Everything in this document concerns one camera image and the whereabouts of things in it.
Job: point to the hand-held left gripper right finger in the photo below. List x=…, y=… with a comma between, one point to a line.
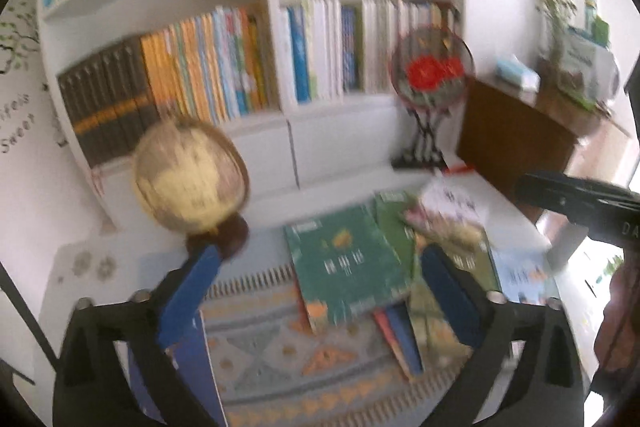
x=450, y=297

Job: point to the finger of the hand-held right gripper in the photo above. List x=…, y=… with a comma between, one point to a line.
x=555, y=199

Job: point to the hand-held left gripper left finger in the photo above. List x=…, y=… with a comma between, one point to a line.
x=192, y=292

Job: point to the olive green book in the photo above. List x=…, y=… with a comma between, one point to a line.
x=480, y=262

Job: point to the pale blue illustrated book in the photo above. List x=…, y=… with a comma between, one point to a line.
x=520, y=277

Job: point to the dark green book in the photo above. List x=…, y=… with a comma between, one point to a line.
x=345, y=267

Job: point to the row of black and orange books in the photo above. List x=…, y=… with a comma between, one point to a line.
x=175, y=67

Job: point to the row of white and blue books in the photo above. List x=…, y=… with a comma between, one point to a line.
x=325, y=47

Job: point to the person's right hand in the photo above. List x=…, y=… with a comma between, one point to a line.
x=620, y=307

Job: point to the brown wooden cabinet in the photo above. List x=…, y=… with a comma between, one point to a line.
x=505, y=132

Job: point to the patterned woven mat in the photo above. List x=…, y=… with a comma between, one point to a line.
x=270, y=357

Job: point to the antique style desk globe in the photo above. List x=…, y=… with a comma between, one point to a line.
x=185, y=177

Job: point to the light blue tissue box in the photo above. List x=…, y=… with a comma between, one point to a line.
x=517, y=74

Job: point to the green and white box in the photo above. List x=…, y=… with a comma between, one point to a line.
x=580, y=52

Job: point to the round embroidered fan on stand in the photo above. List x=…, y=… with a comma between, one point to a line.
x=430, y=72

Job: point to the lettering wall decal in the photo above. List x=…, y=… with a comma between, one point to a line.
x=20, y=127

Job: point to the tree wall decal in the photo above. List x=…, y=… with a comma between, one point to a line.
x=20, y=39

